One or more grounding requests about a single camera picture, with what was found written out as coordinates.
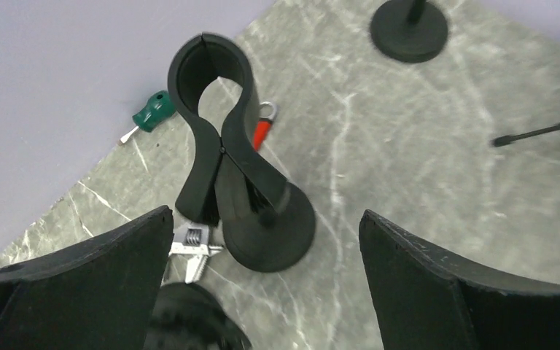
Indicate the red handled adjustable wrench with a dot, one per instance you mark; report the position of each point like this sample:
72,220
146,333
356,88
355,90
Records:
192,239

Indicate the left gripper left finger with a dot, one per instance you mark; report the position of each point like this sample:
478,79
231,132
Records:
96,294

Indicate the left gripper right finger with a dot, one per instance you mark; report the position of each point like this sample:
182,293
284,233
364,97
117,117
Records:
427,297

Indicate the tall black mic stand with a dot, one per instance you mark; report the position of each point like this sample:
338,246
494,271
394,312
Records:
409,31

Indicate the black shock-mount round-base stand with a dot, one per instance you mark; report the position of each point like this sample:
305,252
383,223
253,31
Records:
188,316

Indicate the black clip round-base stand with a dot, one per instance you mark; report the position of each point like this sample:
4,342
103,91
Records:
268,223

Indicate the green handled screwdriver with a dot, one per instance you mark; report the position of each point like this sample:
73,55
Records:
157,110

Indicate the black tripod shock-mount stand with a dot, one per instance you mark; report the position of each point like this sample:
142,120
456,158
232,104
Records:
509,139

